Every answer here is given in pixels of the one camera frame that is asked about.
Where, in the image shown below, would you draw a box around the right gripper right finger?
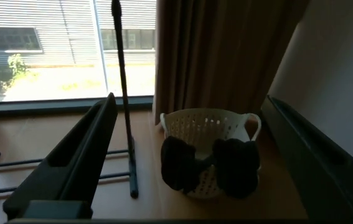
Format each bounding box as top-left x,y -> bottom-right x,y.
260,95 -> 353,223

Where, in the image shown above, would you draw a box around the black clothes rack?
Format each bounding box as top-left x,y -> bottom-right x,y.
0,0 -> 139,200

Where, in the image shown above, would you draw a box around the black garment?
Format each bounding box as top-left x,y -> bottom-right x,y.
160,136 -> 197,194

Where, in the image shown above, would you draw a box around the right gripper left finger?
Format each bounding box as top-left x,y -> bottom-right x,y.
2,92 -> 118,220

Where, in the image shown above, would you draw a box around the white laundry basket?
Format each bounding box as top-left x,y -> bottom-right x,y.
159,108 -> 262,200

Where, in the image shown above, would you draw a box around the window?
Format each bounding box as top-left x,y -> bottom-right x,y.
0,0 -> 158,118

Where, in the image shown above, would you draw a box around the brown curtain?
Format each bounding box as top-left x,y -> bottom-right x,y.
153,0 -> 311,125

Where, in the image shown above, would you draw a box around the black shorts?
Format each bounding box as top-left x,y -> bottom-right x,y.
212,138 -> 261,199

